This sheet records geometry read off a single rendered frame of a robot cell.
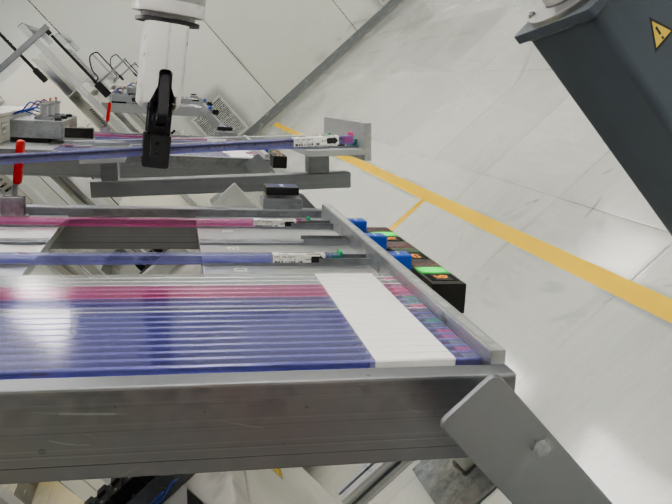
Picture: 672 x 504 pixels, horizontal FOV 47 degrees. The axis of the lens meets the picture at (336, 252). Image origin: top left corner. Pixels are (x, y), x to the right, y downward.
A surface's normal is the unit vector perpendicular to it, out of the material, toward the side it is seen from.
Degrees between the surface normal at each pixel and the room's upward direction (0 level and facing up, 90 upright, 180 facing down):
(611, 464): 0
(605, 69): 90
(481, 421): 90
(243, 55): 90
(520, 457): 90
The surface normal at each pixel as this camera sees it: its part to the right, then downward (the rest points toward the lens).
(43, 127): 0.20, 0.22
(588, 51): -0.66, 0.71
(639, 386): -0.64, -0.71
